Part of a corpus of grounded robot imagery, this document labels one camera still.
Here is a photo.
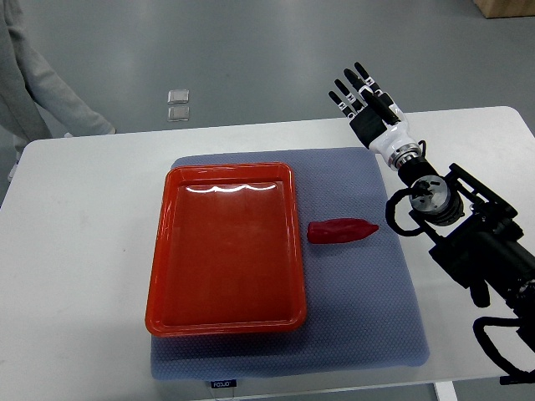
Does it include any person in grey clothes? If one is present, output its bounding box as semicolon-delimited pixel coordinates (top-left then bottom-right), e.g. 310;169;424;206
1;1;116;180

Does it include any white table leg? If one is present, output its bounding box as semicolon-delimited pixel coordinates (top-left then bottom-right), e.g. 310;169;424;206
433;381;458;401

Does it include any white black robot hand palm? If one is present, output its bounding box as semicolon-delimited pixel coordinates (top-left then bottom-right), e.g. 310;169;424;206
349;104;420;163

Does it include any lower metal floor plate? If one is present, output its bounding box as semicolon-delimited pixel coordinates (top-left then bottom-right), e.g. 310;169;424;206
167;105;190;122

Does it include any metal floor plate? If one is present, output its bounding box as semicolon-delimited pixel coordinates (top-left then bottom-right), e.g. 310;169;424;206
167;89;190;104
167;105;190;122

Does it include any cardboard box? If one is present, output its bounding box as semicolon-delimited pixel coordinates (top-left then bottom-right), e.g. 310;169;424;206
473;0;535;18

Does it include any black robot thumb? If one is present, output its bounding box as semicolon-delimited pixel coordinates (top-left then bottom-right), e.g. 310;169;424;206
361;89;400;124

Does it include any red pepper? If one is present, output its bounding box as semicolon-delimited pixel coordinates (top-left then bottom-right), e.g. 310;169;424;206
307;218;379;245

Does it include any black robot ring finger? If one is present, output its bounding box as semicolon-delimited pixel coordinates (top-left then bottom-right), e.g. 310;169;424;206
334;79;364;109

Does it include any blue-grey textured mat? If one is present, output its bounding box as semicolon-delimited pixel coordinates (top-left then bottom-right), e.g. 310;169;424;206
151;147;429;381

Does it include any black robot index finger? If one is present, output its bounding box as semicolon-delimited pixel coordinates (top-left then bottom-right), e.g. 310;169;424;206
354;62;383;97

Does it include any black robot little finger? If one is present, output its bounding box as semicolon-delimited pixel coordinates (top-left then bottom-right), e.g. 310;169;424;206
329;91;356;118

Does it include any red plastic tray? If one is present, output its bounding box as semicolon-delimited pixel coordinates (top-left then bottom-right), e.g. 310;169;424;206
145;162;307;338

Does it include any upper metal floor plate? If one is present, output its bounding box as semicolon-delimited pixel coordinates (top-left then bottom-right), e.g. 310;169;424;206
167;89;190;104

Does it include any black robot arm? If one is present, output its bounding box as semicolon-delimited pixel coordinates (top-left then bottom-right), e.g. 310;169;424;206
329;63;534;385

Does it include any black mat label tag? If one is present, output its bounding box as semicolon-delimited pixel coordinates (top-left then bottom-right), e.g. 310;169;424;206
210;379;237;389

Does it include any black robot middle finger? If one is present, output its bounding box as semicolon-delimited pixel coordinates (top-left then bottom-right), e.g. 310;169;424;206
344;69;374;100

